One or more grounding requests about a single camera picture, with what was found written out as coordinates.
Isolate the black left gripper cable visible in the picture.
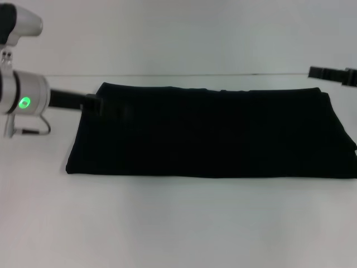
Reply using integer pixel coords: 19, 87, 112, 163
3, 114, 52, 138

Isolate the black shirt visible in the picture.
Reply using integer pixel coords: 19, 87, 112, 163
65, 82, 357, 181

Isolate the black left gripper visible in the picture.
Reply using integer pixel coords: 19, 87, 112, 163
49, 88, 105, 117

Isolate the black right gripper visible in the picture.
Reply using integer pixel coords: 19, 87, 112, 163
308, 66, 357, 87

